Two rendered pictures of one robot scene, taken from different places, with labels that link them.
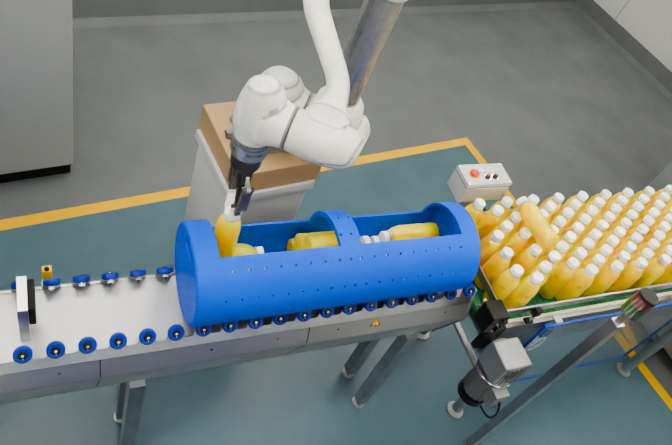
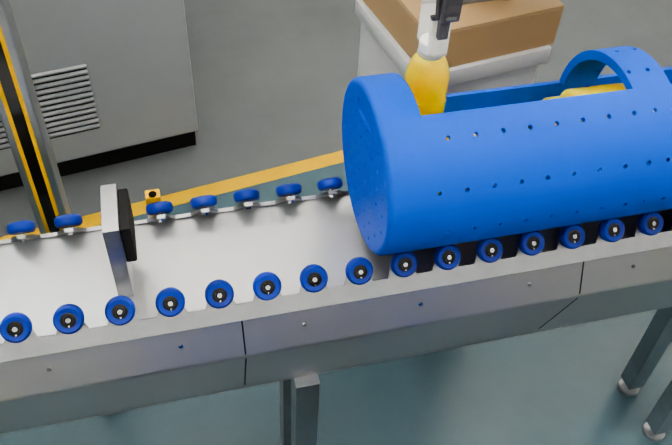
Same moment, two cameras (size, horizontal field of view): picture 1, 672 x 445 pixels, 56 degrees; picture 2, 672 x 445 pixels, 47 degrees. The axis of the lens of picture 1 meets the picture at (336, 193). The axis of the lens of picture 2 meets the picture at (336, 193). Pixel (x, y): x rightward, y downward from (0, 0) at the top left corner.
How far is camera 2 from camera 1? 63 cm
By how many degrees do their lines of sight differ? 14
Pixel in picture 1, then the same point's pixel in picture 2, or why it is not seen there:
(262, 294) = (502, 179)
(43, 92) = (148, 22)
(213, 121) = not seen: outside the picture
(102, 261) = not seen: hidden behind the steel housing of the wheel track
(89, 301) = (218, 236)
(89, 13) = not seen: outside the picture
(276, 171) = (489, 26)
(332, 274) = (624, 139)
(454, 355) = not seen: outside the picture
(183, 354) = (375, 313)
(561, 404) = not seen: outside the picture
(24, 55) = not seen: outside the picture
